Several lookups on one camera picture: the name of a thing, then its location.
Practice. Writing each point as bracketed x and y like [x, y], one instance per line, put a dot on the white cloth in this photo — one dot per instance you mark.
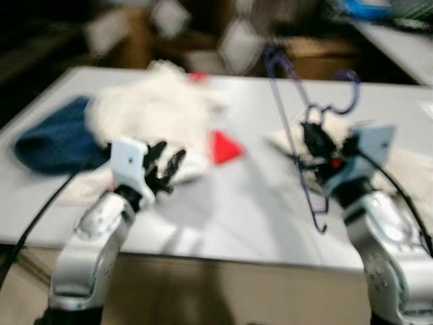
[88, 184]

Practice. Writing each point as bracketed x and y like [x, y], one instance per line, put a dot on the grey table black legs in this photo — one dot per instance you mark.
[237, 203]

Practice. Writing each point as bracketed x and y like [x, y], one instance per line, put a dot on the white seamed garment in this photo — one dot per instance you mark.
[416, 169]

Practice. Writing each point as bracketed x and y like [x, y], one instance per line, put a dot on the blue item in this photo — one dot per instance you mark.
[365, 9]

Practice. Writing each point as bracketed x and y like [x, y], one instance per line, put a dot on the brown cardboard box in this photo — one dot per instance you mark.
[325, 57]

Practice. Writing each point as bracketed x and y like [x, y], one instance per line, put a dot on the grey side table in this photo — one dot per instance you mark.
[399, 47]

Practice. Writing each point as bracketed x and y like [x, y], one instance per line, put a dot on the blue clothes hanger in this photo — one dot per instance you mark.
[289, 135]

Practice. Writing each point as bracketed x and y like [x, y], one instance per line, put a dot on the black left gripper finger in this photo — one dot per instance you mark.
[174, 166]
[155, 157]

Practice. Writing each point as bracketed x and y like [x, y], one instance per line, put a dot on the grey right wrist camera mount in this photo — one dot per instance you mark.
[375, 143]

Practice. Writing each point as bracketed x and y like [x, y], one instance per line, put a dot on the blue jeans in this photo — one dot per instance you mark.
[61, 139]

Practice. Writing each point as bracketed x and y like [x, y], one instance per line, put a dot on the white paper sheet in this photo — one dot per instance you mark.
[241, 46]

